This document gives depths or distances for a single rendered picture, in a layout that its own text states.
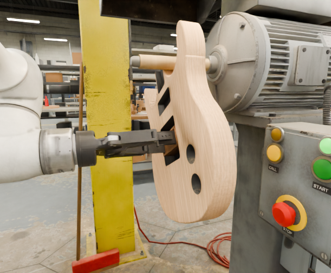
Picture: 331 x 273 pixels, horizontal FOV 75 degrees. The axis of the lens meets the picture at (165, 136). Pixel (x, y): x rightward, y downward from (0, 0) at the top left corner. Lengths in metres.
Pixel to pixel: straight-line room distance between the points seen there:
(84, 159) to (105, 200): 1.12
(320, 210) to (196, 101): 0.26
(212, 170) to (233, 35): 0.35
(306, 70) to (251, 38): 0.15
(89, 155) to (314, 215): 0.40
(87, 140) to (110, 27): 1.07
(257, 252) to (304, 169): 0.49
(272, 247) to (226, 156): 0.48
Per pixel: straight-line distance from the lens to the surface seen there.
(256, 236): 0.83
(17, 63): 0.50
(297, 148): 0.42
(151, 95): 0.70
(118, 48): 1.43
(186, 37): 0.46
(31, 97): 0.51
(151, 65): 0.53
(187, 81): 0.43
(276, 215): 0.44
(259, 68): 0.53
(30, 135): 0.46
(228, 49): 0.58
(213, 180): 0.35
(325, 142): 0.38
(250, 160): 0.76
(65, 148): 0.44
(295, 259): 0.79
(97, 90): 1.39
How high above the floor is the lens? 1.18
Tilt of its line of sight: 12 degrees down
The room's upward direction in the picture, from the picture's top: straight up
